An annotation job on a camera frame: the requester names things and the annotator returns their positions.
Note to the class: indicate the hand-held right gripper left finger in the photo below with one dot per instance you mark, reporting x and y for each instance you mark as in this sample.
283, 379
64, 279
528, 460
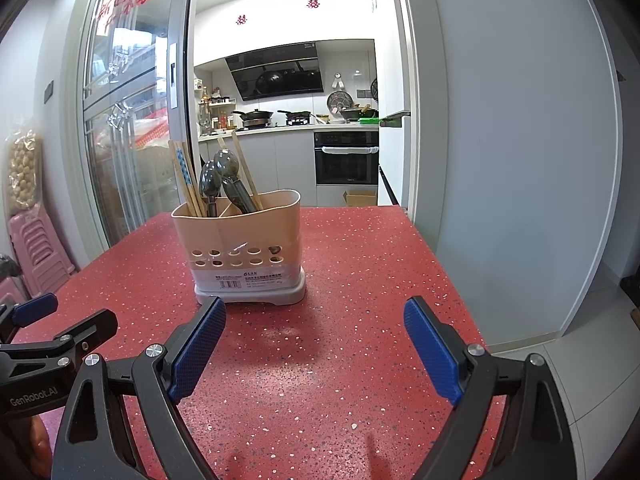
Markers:
197, 350

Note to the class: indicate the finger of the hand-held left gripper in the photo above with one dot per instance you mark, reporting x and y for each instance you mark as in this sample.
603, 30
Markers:
35, 307
95, 327

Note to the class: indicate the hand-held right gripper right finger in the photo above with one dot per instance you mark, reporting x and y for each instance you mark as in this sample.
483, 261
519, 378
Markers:
432, 350

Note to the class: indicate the beige plastic utensil holder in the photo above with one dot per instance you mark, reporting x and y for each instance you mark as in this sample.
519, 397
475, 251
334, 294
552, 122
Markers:
240, 232

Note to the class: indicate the dark translucent plastic spoon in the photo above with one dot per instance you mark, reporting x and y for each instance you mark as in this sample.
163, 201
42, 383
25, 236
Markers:
227, 162
210, 180
234, 195
250, 200

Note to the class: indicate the blue flowered wooden chopstick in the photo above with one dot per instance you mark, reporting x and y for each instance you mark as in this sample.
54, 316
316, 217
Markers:
183, 170

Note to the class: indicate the yellow flowered wooden chopstick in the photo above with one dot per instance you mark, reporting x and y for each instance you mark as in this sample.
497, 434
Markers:
221, 142

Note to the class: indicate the black bag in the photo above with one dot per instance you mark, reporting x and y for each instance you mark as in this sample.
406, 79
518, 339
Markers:
9, 267

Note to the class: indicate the stack of pink stools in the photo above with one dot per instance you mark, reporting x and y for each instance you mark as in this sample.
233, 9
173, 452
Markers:
42, 250

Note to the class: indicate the bag of beige balls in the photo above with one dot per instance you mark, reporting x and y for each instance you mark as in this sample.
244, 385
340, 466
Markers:
24, 170

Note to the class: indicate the cardboard box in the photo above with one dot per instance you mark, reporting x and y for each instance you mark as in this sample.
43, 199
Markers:
360, 199

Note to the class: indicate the white kitchen counter cabinets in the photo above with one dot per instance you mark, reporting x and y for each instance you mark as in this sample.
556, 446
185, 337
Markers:
280, 170

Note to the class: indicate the black built-in oven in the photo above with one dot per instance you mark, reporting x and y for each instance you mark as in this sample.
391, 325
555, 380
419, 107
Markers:
346, 165

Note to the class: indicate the sliding glass door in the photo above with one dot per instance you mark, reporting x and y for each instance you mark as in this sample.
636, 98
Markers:
135, 110

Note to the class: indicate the green cutting board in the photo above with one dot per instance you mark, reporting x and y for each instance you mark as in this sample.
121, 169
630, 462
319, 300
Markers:
370, 120

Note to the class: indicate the black wok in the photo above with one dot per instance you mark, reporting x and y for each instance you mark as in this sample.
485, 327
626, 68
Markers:
256, 117

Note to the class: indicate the row of condiment bottles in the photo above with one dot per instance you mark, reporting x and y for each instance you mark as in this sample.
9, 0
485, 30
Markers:
215, 110

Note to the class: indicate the dark cooking pot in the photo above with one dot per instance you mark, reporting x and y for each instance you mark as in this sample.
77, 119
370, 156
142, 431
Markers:
357, 112

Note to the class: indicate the black frying pan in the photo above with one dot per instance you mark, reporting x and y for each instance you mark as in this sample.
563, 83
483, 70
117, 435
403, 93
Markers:
296, 116

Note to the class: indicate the black range hood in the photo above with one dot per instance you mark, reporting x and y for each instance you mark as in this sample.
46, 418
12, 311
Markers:
280, 72

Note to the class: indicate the white refrigerator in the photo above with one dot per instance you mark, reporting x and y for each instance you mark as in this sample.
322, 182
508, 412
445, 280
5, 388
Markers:
392, 50

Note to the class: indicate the red paper door decoration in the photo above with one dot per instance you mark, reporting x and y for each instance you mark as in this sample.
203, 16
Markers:
130, 2

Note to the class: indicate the black wall switch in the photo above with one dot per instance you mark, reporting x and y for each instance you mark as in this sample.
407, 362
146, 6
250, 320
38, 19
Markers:
49, 91

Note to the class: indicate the red paper wall decoration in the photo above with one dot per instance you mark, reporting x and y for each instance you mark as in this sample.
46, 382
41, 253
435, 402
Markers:
313, 2
241, 19

